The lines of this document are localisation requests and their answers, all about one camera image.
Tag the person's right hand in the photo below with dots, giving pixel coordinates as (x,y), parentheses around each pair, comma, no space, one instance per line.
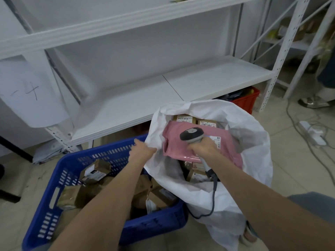
(208,152)

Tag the person's left hand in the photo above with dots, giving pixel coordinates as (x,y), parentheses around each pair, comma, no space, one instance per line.
(141,154)

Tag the grey handheld barcode scanner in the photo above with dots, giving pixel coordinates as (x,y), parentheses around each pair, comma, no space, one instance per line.
(191,134)

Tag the tall brown box handwritten sticker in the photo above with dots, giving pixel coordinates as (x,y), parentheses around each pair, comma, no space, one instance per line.
(195,176)

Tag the pink mailer bag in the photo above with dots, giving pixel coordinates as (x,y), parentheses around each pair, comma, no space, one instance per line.
(178,143)

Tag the squat brown box glossy tape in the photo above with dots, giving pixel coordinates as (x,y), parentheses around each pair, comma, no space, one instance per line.
(183,119)

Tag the white woven sack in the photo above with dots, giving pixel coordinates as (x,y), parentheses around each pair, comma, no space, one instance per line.
(256,148)

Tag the blue plastic crate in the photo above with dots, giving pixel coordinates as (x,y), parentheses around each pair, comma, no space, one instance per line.
(151,224)

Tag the pile of parcels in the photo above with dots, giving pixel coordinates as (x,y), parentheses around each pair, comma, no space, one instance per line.
(70,197)

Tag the person's right forearm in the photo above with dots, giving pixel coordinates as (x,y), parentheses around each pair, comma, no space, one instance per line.
(274,214)

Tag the person's left forearm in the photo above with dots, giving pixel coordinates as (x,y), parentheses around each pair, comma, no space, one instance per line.
(99,214)

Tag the grey plastic mailer bag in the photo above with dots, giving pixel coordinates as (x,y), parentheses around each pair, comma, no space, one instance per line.
(49,154)

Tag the person's sandal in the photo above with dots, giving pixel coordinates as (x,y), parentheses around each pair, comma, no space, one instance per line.
(248,235)

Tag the white metal shelf rack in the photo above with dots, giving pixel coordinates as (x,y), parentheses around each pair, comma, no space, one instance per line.
(306,57)
(130,101)

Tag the red plastic crate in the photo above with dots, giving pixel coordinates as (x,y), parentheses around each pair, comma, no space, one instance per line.
(246,103)

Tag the white power strip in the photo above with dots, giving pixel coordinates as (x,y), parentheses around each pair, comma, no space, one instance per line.
(305,125)

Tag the white power adapter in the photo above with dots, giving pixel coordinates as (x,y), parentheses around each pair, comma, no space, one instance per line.
(316,132)

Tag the white paper sign sheet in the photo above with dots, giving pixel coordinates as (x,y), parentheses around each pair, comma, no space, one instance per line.
(31,101)

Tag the yellow item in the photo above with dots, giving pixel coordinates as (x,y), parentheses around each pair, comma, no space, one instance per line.
(274,33)

